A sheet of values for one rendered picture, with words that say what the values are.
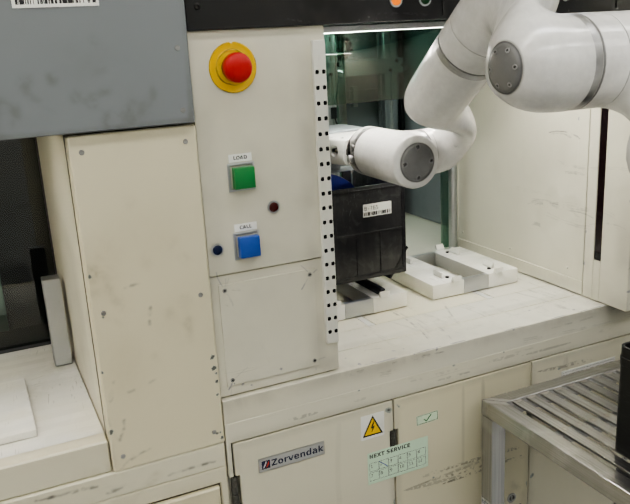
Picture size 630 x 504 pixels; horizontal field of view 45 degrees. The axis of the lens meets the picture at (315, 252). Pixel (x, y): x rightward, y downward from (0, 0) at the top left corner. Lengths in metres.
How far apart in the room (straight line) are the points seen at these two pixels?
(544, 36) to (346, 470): 0.79
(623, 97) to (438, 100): 0.29
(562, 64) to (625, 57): 0.08
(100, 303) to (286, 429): 0.37
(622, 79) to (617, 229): 0.66
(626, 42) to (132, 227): 0.64
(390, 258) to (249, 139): 0.48
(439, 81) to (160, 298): 0.48
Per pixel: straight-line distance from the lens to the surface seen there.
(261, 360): 1.16
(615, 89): 0.85
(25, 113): 0.99
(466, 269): 1.65
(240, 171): 1.06
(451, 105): 1.07
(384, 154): 1.18
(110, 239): 1.04
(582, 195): 1.53
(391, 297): 1.47
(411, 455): 1.36
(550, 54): 0.79
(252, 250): 1.08
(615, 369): 1.53
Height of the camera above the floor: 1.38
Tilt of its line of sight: 16 degrees down
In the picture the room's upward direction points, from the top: 3 degrees counter-clockwise
